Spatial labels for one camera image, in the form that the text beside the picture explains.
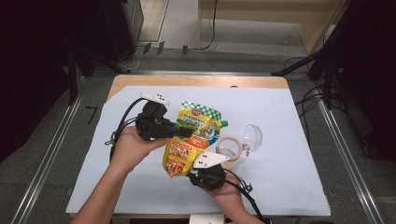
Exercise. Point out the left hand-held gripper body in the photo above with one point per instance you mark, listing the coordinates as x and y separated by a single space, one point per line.
152 126

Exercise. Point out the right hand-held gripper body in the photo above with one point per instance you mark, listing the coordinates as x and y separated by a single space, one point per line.
208 177

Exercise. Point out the yellow green spouted pouch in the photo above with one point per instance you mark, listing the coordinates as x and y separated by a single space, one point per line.
194 124

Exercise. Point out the glass jar with hinged lid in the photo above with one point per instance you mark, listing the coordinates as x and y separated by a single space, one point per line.
232 146

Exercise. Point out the person's right hand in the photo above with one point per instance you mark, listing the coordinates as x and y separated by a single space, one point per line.
229 193

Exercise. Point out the person's left hand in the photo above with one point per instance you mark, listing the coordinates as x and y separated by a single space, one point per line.
130 152

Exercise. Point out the white box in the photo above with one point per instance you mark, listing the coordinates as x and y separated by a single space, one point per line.
207 219

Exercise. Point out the white paper sheet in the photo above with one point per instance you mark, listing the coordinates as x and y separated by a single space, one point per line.
280 186

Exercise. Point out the small black floor block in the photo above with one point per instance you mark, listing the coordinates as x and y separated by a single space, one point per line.
185 50
147 48

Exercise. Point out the black metal stand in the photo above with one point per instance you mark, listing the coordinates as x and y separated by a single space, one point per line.
72 77

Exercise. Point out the dark cabinet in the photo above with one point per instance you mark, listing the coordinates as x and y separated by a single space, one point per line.
123 28

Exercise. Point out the black curtain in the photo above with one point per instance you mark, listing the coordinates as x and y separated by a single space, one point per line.
28 77

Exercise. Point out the light wooden shelf unit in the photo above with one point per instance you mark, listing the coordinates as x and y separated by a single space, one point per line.
274 15

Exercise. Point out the black tripod stand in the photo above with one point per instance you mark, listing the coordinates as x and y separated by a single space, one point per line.
323 53

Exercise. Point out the metal floor rail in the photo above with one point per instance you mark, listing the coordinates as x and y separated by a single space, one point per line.
348 155
46 161

